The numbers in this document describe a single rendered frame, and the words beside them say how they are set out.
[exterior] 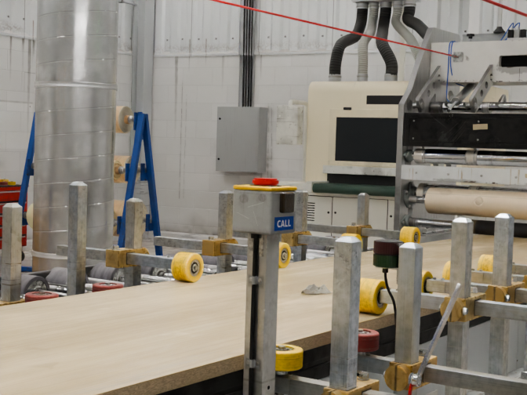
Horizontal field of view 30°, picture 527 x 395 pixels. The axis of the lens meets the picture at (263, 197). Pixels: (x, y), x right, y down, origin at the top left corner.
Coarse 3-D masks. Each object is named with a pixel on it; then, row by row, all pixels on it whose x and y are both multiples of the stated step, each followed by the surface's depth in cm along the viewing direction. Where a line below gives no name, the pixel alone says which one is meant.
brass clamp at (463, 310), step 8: (448, 296) 210; (472, 296) 211; (480, 296) 214; (456, 304) 207; (464, 304) 208; (472, 304) 211; (456, 312) 207; (464, 312) 207; (472, 312) 211; (448, 320) 208; (456, 320) 207; (464, 320) 208
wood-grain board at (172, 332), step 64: (448, 256) 356; (0, 320) 205; (64, 320) 207; (128, 320) 209; (192, 320) 212; (320, 320) 217; (384, 320) 225; (0, 384) 151; (64, 384) 153; (128, 384) 154
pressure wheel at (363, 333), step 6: (360, 330) 200; (366, 330) 203; (372, 330) 203; (360, 336) 197; (366, 336) 197; (372, 336) 198; (378, 336) 200; (360, 342) 197; (366, 342) 197; (372, 342) 198; (378, 342) 200; (360, 348) 197; (366, 348) 197; (372, 348) 198; (378, 348) 200; (360, 354) 200
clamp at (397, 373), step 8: (432, 360) 195; (392, 368) 188; (400, 368) 187; (408, 368) 188; (416, 368) 189; (384, 376) 189; (392, 376) 188; (400, 376) 187; (408, 376) 186; (392, 384) 188; (400, 384) 187; (408, 384) 187; (424, 384) 192
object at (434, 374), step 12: (360, 360) 199; (372, 360) 198; (384, 360) 196; (432, 372) 191; (444, 372) 189; (456, 372) 188; (468, 372) 187; (480, 372) 188; (444, 384) 189; (456, 384) 188; (468, 384) 186; (480, 384) 185; (492, 384) 184; (504, 384) 182; (516, 384) 181
